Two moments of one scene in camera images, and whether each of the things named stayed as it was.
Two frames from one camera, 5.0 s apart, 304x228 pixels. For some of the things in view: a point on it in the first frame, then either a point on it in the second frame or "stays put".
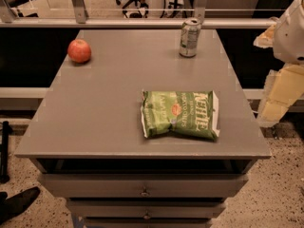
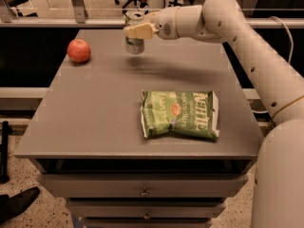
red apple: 79,51 stays put
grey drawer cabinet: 87,142 stays put
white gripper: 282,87 -> 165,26
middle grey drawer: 146,207 stays put
